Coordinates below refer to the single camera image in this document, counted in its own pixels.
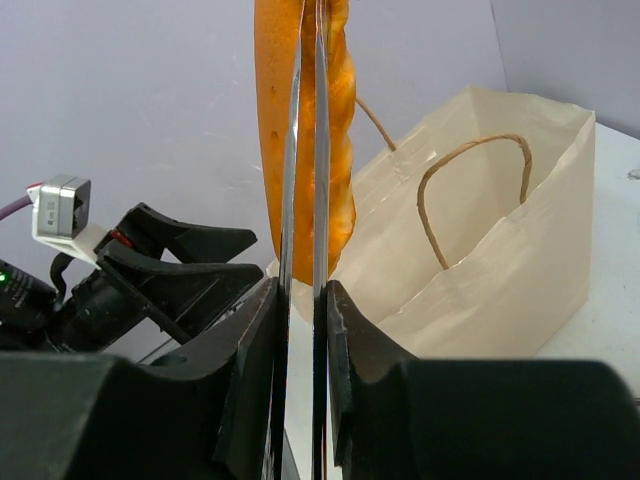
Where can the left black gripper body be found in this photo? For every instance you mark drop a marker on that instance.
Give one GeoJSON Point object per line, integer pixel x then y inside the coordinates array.
{"type": "Point", "coordinates": [35, 318]}

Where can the orange loaf bread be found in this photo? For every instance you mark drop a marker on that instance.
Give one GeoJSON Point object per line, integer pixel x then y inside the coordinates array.
{"type": "Point", "coordinates": [281, 29]}

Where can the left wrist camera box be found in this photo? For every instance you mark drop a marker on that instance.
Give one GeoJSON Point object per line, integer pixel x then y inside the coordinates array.
{"type": "Point", "coordinates": [60, 217]}

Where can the cream paper bag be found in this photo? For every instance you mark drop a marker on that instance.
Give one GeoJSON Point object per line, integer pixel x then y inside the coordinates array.
{"type": "Point", "coordinates": [473, 238]}

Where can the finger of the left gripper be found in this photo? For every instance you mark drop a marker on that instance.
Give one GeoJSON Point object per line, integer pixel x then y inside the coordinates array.
{"type": "Point", "coordinates": [148, 232]}
{"type": "Point", "coordinates": [183, 298]}

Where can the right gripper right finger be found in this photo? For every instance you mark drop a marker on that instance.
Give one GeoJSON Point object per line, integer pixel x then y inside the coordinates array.
{"type": "Point", "coordinates": [397, 416]}

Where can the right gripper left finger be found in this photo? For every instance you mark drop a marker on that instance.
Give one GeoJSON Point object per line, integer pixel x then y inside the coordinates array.
{"type": "Point", "coordinates": [201, 411]}

